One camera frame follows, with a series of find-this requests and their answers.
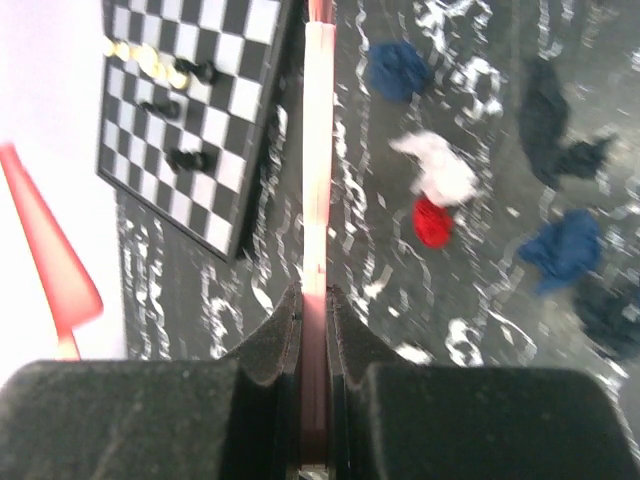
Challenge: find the black chess piece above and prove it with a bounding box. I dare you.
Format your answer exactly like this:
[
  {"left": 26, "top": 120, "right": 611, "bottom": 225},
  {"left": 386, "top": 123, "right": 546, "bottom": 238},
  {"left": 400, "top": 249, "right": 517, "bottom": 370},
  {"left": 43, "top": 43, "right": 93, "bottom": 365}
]
[{"left": 173, "top": 58, "right": 218, "bottom": 85}]

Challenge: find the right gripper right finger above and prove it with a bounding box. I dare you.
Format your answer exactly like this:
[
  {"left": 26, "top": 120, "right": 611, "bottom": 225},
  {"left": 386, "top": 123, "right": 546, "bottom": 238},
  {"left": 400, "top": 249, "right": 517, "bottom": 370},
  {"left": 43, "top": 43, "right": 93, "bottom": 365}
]
[{"left": 327, "top": 287, "right": 639, "bottom": 479}]

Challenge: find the pink dustpan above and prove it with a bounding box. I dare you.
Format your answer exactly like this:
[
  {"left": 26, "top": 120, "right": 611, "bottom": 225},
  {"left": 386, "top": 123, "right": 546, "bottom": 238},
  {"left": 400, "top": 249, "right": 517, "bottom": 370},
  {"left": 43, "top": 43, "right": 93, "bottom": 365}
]
[{"left": 1, "top": 144, "right": 104, "bottom": 360}]

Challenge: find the cream chess pawn rear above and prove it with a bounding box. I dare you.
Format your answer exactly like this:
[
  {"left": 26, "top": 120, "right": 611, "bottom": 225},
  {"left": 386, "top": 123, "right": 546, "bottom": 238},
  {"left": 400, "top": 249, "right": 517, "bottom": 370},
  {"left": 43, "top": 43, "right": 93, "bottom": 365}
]
[{"left": 103, "top": 38, "right": 131, "bottom": 62}]

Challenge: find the pink hand brush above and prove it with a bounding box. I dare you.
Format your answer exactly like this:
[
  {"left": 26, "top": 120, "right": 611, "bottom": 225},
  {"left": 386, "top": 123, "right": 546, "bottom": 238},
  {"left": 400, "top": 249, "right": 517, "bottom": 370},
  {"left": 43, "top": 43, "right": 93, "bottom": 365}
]
[{"left": 300, "top": 1, "right": 336, "bottom": 466}]

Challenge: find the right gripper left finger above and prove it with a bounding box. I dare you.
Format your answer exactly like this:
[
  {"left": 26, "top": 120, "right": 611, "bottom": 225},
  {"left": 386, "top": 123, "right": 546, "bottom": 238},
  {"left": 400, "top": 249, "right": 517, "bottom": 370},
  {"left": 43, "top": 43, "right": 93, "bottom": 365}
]
[{"left": 1, "top": 285, "right": 302, "bottom": 479}]

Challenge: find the blue paper scraps centre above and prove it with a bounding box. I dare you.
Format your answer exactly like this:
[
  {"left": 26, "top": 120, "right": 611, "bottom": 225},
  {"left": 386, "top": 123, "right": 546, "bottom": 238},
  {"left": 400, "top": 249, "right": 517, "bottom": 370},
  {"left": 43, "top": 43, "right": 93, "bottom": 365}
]
[{"left": 517, "top": 209, "right": 601, "bottom": 296}]

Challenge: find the red paper scrap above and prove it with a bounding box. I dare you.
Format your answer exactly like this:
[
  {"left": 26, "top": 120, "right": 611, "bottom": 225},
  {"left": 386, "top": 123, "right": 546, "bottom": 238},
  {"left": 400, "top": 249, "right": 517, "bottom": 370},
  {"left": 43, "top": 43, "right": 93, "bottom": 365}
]
[{"left": 412, "top": 197, "right": 453, "bottom": 249}]

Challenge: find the white paper scrap centre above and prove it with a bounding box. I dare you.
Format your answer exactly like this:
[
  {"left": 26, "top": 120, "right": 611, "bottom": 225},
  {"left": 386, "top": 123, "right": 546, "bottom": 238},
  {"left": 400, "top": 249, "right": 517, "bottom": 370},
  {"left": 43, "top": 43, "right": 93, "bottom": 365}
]
[{"left": 389, "top": 130, "right": 478, "bottom": 207}]

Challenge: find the black and white chessboard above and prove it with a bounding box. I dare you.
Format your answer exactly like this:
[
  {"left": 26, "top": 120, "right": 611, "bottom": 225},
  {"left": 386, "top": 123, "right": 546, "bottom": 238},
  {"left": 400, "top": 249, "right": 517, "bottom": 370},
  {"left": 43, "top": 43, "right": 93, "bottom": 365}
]
[{"left": 96, "top": 1, "right": 302, "bottom": 260}]

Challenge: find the cream chess pawn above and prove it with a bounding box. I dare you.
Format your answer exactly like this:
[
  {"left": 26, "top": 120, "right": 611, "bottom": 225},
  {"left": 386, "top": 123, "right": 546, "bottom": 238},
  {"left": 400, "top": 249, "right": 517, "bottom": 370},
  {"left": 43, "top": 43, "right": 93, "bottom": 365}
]
[
  {"left": 130, "top": 44, "right": 190, "bottom": 90},
  {"left": 103, "top": 38, "right": 131, "bottom": 62}
]

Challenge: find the blue paper scrap rear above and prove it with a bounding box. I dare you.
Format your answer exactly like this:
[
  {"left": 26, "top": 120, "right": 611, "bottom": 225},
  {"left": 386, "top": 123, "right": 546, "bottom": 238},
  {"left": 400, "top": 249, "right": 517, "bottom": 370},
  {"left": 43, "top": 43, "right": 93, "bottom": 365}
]
[{"left": 368, "top": 41, "right": 433, "bottom": 102}]

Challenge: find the cream chess pawn front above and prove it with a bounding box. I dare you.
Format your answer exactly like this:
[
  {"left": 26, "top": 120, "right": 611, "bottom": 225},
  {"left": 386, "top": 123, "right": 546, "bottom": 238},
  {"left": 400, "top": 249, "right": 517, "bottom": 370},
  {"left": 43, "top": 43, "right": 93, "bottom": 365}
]
[{"left": 130, "top": 44, "right": 190, "bottom": 90}]

